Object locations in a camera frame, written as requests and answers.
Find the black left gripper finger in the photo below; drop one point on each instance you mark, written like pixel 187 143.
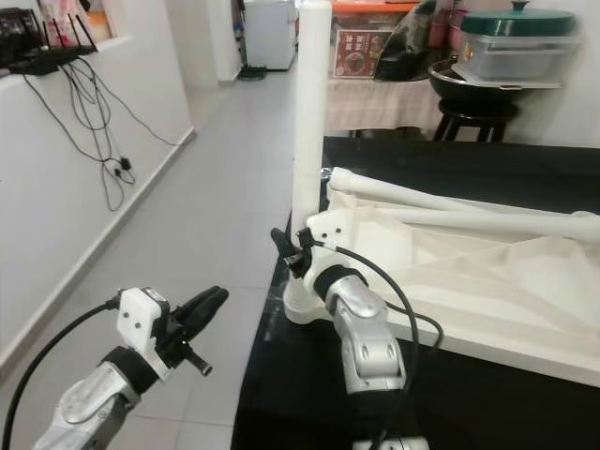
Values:
pixel 208 317
pixel 202 302

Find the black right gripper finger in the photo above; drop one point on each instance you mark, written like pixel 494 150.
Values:
pixel 281 248

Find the white plastic table leg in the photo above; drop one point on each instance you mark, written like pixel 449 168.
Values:
pixel 478 220
pixel 311 103
pixel 412 195

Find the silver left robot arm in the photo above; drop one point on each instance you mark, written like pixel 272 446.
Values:
pixel 89 412

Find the black tablecloth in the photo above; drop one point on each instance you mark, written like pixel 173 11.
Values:
pixel 291 403

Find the beige table cover cloth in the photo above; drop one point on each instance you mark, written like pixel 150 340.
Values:
pixel 384 103

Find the white plastic table top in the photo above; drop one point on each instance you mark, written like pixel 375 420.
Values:
pixel 506 300

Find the red printed box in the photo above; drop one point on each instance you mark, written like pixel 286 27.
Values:
pixel 356 52

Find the white appliance cabinet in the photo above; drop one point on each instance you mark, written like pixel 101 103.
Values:
pixel 272 33

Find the black round stool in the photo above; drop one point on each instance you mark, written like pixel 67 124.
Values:
pixel 478 117

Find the orange lid storage bin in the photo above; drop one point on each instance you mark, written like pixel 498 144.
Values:
pixel 375 7

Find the black router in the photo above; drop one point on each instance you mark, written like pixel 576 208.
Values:
pixel 56 61

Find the clear plastic storage box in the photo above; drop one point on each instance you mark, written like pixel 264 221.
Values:
pixel 516 56

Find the pink bag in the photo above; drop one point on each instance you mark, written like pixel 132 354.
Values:
pixel 75 14

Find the black glossy box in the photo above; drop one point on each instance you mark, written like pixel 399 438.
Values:
pixel 19 28

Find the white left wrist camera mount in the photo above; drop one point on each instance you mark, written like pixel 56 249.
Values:
pixel 145 323

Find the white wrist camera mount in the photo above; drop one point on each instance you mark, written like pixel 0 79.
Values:
pixel 347 234
pixel 145 323

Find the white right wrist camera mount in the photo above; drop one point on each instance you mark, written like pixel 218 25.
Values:
pixel 347 234

